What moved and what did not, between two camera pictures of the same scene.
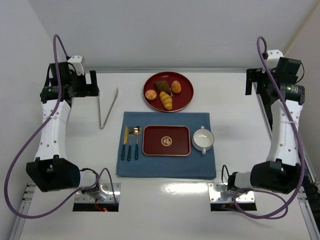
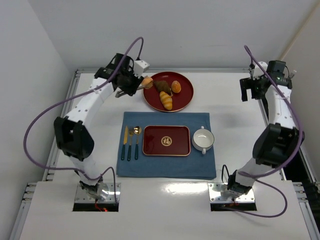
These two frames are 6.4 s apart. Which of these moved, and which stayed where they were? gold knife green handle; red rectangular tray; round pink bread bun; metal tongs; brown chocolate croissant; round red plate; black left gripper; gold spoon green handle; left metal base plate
Moved: black left gripper; round pink bread bun; metal tongs
Stayed: red rectangular tray; brown chocolate croissant; gold spoon green handle; left metal base plate; round red plate; gold knife green handle
